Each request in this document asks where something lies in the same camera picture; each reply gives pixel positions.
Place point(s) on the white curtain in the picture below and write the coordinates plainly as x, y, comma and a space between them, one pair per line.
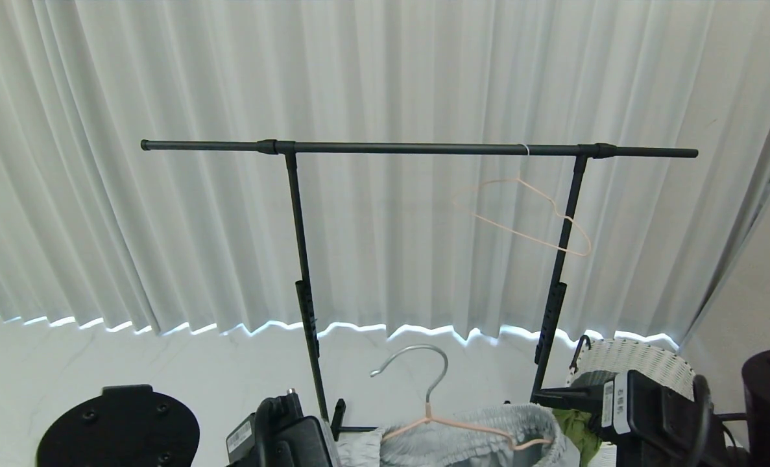
359, 65

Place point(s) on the black clothes rack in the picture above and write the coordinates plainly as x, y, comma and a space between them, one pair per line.
423, 148

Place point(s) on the pale grey shorts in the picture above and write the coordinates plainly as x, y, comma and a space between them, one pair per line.
475, 447

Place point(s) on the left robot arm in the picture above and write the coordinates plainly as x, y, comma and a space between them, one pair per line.
119, 428

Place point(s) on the pink clothes hanger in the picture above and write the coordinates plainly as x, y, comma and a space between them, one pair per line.
530, 236
428, 410

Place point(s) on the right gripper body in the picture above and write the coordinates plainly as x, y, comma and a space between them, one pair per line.
663, 421

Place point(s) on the white laundry basket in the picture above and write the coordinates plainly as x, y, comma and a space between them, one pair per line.
644, 363

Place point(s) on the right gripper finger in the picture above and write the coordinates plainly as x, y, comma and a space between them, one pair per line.
566, 400

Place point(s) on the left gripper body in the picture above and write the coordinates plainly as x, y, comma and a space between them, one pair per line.
300, 441

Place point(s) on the green garment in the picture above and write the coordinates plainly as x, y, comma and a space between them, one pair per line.
579, 431

